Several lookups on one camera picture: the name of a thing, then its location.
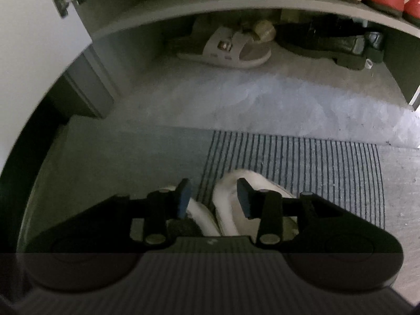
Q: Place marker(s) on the grey green patterned floor mat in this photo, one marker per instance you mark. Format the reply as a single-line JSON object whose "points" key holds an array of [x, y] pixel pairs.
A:
{"points": [[131, 157]]}

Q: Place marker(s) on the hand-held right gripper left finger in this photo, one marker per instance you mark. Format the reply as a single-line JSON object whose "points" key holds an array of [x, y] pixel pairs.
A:
{"points": [[183, 200]]}

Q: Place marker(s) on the white cabinet door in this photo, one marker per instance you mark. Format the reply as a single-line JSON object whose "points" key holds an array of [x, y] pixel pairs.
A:
{"points": [[29, 55]]}

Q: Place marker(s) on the beige sandal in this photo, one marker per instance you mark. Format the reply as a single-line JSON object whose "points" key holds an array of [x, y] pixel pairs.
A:
{"points": [[229, 52], [264, 30]]}

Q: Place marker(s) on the grey shoe cabinet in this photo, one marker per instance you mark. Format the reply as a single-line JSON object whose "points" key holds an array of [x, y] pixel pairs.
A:
{"points": [[197, 10]]}

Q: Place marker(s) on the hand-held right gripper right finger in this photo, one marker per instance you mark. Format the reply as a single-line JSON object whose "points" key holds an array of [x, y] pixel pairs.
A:
{"points": [[244, 200]]}

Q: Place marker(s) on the black chunky leather shoe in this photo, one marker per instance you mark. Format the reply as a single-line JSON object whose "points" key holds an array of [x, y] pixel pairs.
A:
{"points": [[370, 39], [328, 49]]}

